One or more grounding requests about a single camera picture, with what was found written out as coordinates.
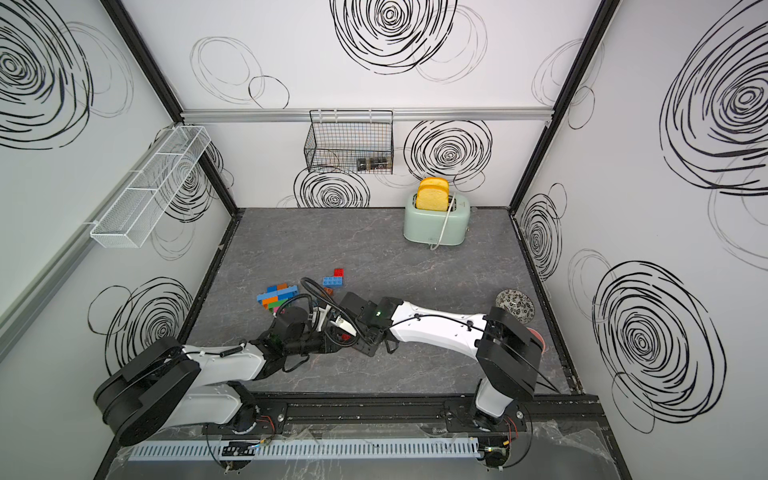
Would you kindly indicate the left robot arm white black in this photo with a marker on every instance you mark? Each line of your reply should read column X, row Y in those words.
column 170, row 384

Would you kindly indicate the black corner frame post right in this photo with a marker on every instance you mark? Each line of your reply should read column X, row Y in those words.
column 595, row 33

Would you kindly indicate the patterned ceramic bowl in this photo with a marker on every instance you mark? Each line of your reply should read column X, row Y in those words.
column 517, row 304

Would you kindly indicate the grey wall rail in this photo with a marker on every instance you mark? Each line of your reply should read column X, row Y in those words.
column 211, row 116

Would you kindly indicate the yellow toast slice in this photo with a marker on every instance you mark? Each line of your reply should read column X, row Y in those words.
column 433, row 194

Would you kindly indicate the green lego brick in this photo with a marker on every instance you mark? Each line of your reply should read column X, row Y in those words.
column 275, row 305

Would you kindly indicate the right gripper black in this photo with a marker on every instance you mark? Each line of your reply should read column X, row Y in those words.
column 365, row 347

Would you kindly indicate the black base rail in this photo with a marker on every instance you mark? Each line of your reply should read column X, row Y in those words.
column 456, row 413

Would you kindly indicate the orange lego brick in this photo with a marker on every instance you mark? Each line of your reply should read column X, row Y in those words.
column 270, row 301

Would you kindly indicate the black wire wall basket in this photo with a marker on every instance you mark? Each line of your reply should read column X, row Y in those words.
column 350, row 147

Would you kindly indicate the black corner frame post left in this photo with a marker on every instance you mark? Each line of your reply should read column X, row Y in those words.
column 128, row 31

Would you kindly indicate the white cable duct strip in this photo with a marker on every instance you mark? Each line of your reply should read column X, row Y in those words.
column 306, row 449

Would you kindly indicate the white wire wall shelf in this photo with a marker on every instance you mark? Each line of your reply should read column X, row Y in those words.
column 169, row 183

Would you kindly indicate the black corner frame post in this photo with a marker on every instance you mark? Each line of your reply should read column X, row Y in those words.
column 595, row 33
column 128, row 31

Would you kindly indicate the light blue long lego brick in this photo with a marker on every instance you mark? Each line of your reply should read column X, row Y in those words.
column 333, row 281

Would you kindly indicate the pink plastic cup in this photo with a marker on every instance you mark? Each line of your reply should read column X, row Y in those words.
column 540, row 338

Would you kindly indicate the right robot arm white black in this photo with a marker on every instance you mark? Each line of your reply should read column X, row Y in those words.
column 508, row 353

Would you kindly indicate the mint green toaster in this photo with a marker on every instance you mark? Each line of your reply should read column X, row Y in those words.
column 437, row 227

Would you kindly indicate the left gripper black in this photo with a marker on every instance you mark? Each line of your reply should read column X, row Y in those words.
column 330, row 342

